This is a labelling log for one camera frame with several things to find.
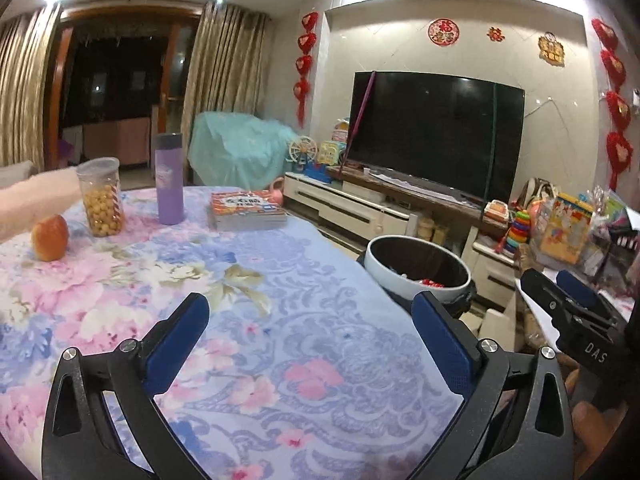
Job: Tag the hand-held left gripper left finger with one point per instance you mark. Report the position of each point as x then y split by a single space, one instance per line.
191 312

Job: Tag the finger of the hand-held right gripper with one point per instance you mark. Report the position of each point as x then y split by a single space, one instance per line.
547 300
577 287

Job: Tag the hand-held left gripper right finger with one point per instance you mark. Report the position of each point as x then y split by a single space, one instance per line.
440 332

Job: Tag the white bin with black liner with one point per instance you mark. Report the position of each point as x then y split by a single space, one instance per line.
380 262

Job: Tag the person's right hand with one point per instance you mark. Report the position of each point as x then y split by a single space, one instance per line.
586 425

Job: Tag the white box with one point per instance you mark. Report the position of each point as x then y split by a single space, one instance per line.
495 322

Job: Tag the colourful toy box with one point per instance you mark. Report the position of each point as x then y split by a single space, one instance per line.
562 230

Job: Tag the beige tote bag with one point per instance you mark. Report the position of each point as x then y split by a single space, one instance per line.
540 192

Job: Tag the toy cash register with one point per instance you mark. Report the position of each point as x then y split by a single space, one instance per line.
497 210

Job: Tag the orange cover book stack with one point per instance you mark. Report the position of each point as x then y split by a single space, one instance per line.
245 210

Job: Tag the purple thermos bottle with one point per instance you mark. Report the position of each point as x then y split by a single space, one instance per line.
168 180

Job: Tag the clear popcorn jar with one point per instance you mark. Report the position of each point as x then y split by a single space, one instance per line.
100 200

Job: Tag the pink toy watering can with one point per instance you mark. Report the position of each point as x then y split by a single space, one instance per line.
276 191

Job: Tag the white television cabinet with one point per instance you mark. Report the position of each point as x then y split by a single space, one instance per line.
350 205

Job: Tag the red yellow apple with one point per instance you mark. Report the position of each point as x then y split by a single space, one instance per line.
50 237

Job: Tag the teal covered armchair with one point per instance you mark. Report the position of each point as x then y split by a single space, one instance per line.
240 150

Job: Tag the blue toy base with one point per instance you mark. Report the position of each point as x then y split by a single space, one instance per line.
317 171

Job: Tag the pink covered sofa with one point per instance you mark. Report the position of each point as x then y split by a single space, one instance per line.
35 200

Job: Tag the toy ferris wheel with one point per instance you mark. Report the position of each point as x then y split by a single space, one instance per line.
302 152

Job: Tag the black flat television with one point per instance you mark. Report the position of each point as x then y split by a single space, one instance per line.
435 130

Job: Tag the colourful toy house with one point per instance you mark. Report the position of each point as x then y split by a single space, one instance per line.
330 152

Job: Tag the pink stick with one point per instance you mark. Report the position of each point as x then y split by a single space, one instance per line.
357 125

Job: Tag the toy carousel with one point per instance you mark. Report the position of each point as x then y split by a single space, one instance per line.
341 130

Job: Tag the beige patterned curtain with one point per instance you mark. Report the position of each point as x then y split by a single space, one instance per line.
22 85
225 65

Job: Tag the wooden frame glass door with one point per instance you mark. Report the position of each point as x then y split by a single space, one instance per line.
115 85

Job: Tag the gold wall ornament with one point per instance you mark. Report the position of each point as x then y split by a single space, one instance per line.
551 49

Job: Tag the small red wall decal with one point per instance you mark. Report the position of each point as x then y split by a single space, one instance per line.
495 33

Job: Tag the round red wall decal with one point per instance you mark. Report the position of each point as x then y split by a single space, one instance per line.
442 32

